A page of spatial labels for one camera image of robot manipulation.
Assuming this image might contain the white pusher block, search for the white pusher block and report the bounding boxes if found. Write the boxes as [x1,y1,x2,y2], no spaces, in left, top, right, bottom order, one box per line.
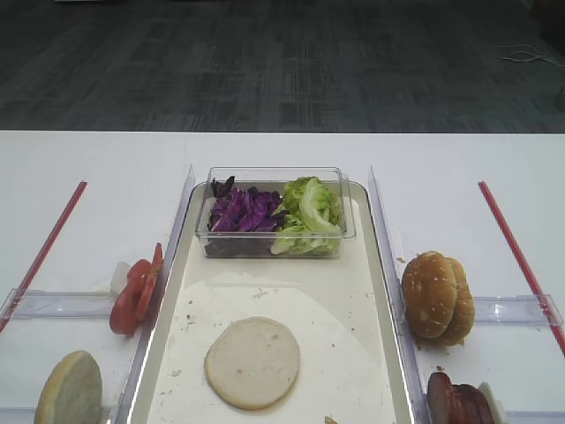
[478,382,509,424]
[109,261,132,297]

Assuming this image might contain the bottom bun slice on tray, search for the bottom bun slice on tray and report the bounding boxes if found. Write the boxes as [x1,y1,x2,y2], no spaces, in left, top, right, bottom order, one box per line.
[204,316,300,410]

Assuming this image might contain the clear rail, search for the clear rail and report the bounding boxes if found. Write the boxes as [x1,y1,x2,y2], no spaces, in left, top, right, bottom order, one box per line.
[1,289,114,320]
[506,411,565,424]
[473,294,564,327]

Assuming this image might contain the white pusher block left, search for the white pusher block left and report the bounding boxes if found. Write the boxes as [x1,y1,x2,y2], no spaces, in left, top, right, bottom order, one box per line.
[109,261,132,297]

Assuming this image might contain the white cable on floor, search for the white cable on floor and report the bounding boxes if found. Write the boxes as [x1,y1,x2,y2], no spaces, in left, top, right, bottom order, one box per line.
[493,43,565,68]

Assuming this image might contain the right lower clear rail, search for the right lower clear rail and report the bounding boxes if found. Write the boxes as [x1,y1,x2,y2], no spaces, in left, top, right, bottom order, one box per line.
[506,411,565,424]

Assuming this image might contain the right upper clear rail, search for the right upper clear rail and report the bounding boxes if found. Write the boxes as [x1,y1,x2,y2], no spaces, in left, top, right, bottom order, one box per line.
[473,294,564,327]

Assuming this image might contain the red strip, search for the red strip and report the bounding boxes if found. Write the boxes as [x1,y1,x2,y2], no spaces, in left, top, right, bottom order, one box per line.
[1,181,87,331]
[478,181,564,352]

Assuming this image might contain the rear meat patties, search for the rear meat patties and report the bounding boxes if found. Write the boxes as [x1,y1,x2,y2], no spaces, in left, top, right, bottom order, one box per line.
[453,384,495,424]

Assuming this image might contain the white metal tray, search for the white metal tray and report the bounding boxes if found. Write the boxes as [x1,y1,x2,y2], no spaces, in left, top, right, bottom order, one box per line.
[131,183,411,423]

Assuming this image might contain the green lettuce pile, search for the green lettuce pile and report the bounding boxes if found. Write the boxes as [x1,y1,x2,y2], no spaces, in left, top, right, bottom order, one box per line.
[270,177,342,256]

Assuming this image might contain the right long clear divider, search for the right long clear divider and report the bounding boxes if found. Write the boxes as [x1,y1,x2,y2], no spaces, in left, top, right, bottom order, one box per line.
[368,167,431,423]

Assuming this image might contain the sesame bun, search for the sesame bun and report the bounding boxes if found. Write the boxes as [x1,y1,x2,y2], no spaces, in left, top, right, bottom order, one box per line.
[401,251,457,339]
[441,258,475,346]

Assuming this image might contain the upright bun half left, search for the upright bun half left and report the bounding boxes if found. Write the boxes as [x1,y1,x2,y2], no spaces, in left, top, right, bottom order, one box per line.
[34,351,102,424]

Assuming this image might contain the white pusher block right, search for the white pusher block right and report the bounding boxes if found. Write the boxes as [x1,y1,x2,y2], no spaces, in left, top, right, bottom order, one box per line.
[478,382,509,424]

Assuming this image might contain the left upper clear rail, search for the left upper clear rail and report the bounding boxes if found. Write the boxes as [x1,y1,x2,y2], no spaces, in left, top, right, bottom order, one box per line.
[1,289,114,320]

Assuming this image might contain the clear plastic salad container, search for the clear plastic salad container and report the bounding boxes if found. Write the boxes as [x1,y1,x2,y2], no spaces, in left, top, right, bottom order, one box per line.
[195,167,356,259]

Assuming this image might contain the long clear divider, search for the long clear divider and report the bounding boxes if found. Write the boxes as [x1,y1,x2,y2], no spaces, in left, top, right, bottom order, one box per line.
[109,165,195,423]
[368,167,431,423]

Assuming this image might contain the left long clear divider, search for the left long clear divider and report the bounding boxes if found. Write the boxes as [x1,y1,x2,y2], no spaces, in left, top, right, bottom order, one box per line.
[109,165,195,423]

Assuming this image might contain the left red strip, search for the left red strip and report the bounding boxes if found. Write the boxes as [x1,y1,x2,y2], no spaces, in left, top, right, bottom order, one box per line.
[1,181,87,331]

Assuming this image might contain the shredded purple cabbage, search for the shredded purple cabbage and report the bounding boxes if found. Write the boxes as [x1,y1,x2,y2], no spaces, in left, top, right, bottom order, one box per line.
[205,176,289,258]

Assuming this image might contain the front sesame bun top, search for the front sesame bun top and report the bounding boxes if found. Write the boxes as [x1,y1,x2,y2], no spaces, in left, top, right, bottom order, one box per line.
[401,251,457,339]

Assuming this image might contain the rear tomato slice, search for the rear tomato slice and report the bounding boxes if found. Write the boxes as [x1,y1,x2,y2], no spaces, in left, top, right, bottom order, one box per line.
[135,243,163,322]

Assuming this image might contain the front meat patty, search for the front meat patty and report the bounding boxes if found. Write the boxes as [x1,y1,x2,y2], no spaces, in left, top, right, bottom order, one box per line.
[426,372,458,424]

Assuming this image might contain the right red strip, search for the right red strip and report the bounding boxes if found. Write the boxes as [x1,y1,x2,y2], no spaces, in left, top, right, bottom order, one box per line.
[478,181,564,352]

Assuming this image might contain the rear sesame bun top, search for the rear sesame bun top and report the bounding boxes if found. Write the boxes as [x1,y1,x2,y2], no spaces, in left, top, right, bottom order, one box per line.
[441,258,475,346]

